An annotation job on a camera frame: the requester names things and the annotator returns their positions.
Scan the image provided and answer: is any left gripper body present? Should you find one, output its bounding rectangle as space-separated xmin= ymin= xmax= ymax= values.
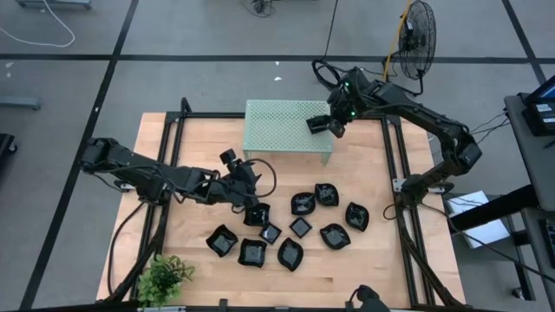
xmin=212 ymin=162 xmax=262 ymax=207

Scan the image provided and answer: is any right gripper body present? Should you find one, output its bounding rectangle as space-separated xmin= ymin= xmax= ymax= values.
xmin=328 ymin=88 xmax=363 ymax=125

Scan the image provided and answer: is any black leaf-shaped plate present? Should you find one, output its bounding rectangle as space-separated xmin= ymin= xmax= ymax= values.
xmin=344 ymin=201 xmax=370 ymax=233
xmin=319 ymin=223 xmax=352 ymax=251
xmin=277 ymin=237 xmax=304 ymax=273

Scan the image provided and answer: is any black wavy square plate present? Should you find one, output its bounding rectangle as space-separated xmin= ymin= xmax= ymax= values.
xmin=237 ymin=237 xmax=268 ymax=268
xmin=205 ymin=224 xmax=239 ymax=258
xmin=242 ymin=202 xmax=272 ymax=228

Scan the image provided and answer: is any black floor fan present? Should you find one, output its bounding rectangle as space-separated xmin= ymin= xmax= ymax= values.
xmin=397 ymin=0 xmax=438 ymax=96

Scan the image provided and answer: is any small green potted plant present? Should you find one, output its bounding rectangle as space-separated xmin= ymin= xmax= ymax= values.
xmin=137 ymin=254 xmax=196 ymax=309

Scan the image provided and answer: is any black monitor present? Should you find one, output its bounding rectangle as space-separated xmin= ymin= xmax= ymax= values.
xmin=522 ymin=75 xmax=555 ymax=138

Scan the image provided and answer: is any grey desk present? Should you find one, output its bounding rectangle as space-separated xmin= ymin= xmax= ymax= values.
xmin=505 ymin=75 xmax=555 ymax=312

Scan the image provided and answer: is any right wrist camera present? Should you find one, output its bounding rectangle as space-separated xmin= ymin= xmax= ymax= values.
xmin=327 ymin=118 xmax=348 ymax=140

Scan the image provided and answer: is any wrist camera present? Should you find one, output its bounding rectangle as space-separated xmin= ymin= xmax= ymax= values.
xmin=327 ymin=118 xmax=348 ymax=140
xmin=219 ymin=148 xmax=239 ymax=170

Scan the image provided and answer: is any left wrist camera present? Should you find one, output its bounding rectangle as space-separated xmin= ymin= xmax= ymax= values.
xmin=219 ymin=148 xmax=239 ymax=170

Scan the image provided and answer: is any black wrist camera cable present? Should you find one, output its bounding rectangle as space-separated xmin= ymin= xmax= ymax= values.
xmin=242 ymin=157 xmax=278 ymax=200

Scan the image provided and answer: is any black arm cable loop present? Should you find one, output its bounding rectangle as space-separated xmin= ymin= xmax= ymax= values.
xmin=310 ymin=58 xmax=346 ymax=92

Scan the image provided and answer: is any black aluminium rig frame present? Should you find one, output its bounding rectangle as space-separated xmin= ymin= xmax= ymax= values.
xmin=103 ymin=97 xmax=467 ymax=312

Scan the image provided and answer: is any black hanging cable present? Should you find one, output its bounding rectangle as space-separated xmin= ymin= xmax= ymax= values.
xmin=320 ymin=0 xmax=342 ymax=62

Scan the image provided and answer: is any yellow cable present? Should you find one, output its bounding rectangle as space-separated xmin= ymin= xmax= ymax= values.
xmin=382 ymin=0 xmax=413 ymax=83

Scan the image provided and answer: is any black device with cable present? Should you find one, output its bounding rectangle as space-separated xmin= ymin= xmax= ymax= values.
xmin=346 ymin=284 xmax=391 ymax=312

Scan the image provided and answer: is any white floor cable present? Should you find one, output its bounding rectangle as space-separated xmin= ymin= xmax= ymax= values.
xmin=0 ymin=0 xmax=75 ymax=49

